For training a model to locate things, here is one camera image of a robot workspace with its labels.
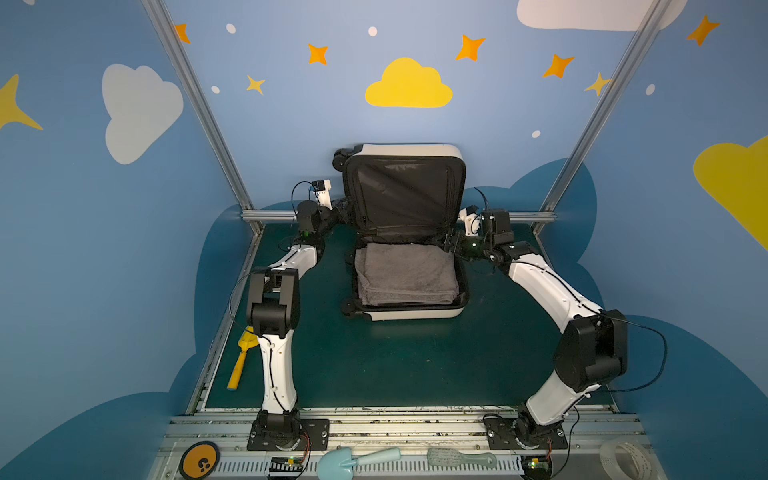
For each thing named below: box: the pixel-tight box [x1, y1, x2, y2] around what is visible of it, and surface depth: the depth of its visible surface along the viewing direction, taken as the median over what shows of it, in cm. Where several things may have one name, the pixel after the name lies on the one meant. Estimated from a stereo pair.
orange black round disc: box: [179, 440, 221, 480], surface depth 72 cm
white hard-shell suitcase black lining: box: [332, 143, 469, 321], surface depth 94 cm
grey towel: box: [354, 242, 460, 306], surface depth 95 cm
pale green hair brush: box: [427, 447, 497, 468], surface depth 73 cm
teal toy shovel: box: [318, 447, 402, 480], surface depth 72 cm
